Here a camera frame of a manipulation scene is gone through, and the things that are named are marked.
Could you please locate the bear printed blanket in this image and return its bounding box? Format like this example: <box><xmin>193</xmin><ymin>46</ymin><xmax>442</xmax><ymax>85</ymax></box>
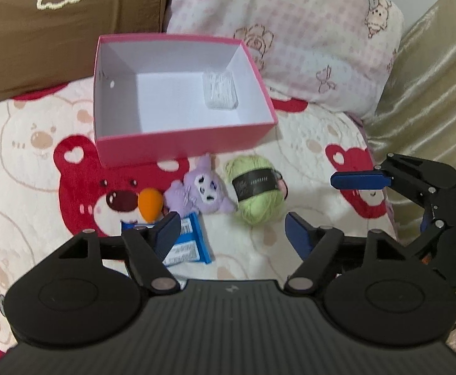
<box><xmin>0</xmin><ymin>74</ymin><xmax>398</xmax><ymax>360</ymax></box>

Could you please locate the pink cardboard box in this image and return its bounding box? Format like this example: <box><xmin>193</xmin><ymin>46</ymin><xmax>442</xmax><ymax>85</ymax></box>
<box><xmin>93</xmin><ymin>34</ymin><xmax>277</xmax><ymax>169</ymax></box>

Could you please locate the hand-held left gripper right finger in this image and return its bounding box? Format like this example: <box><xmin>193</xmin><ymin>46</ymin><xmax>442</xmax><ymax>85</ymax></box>
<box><xmin>284</xmin><ymin>211</ymin><xmax>410</xmax><ymax>297</ymax></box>

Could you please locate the green yarn ball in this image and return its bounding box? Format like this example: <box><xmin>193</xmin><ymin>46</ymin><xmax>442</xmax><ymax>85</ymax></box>
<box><xmin>224</xmin><ymin>155</ymin><xmax>289</xmax><ymax>226</ymax></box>

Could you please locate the pink checked pillow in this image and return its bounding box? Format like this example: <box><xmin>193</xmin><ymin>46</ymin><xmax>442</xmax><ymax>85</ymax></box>
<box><xmin>165</xmin><ymin>0</ymin><xmax>405</xmax><ymax>120</ymax></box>

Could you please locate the shiny beige fabric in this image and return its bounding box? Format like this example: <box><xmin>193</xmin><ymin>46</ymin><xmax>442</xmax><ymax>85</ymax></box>
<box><xmin>363</xmin><ymin>0</ymin><xmax>456</xmax><ymax>239</ymax></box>

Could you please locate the orange makeup sponge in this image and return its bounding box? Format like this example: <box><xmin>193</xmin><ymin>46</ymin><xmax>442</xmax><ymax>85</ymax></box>
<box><xmin>137</xmin><ymin>188</ymin><xmax>165</xmax><ymax>223</ymax></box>

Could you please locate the purple plush toy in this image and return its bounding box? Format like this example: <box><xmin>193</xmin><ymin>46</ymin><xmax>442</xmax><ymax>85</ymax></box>
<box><xmin>163</xmin><ymin>154</ymin><xmax>237</xmax><ymax>216</ymax></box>

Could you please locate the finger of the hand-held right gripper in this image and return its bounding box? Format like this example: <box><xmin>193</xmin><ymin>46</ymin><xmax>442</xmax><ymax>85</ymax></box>
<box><xmin>404</xmin><ymin>203</ymin><xmax>456</xmax><ymax>266</ymax></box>
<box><xmin>330</xmin><ymin>152</ymin><xmax>456</xmax><ymax>208</ymax></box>

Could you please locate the blue snack packet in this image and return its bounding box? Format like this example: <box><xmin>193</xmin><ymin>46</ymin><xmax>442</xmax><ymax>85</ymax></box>
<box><xmin>161</xmin><ymin>238</ymin><xmax>214</xmax><ymax>268</ymax></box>
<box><xmin>121</xmin><ymin>213</ymin><xmax>202</xmax><ymax>247</ymax></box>

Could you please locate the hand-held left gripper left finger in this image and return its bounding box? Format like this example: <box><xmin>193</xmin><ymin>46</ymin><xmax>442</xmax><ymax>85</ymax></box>
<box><xmin>56</xmin><ymin>211</ymin><xmax>182</xmax><ymax>297</ymax></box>

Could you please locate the brown embroidered pillow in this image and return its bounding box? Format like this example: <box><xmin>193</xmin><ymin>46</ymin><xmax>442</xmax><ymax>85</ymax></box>
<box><xmin>0</xmin><ymin>0</ymin><xmax>173</xmax><ymax>108</ymax></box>

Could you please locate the clear plastic packet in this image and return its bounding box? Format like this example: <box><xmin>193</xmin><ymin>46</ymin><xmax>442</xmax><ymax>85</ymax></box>
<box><xmin>202</xmin><ymin>69</ymin><xmax>239</xmax><ymax>110</ymax></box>

